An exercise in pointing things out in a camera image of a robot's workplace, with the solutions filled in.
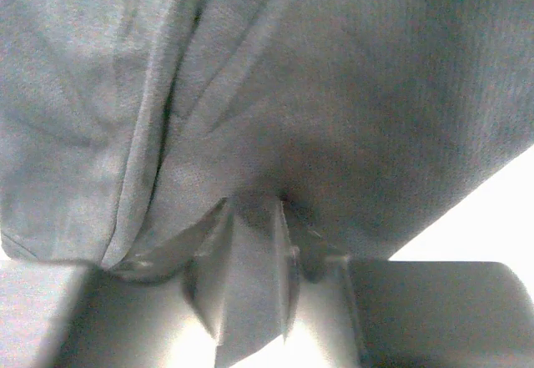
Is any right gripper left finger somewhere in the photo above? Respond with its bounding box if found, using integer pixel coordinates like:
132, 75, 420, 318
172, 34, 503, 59
53, 196, 234, 368

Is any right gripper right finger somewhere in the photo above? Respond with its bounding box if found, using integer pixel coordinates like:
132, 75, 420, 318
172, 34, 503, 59
275, 202, 533, 367

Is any black t shirt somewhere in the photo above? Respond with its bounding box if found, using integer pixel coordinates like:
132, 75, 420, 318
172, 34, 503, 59
0, 0, 534, 368

